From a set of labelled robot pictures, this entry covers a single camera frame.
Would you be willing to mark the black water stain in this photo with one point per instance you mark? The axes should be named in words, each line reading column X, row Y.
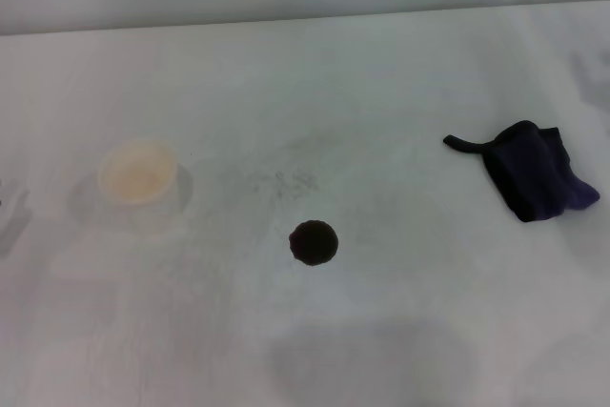
column 313, row 242

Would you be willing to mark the white paper cup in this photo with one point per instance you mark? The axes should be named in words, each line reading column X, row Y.
column 138, row 178

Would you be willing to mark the purple rag with black trim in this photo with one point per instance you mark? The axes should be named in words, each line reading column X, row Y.
column 529, row 168

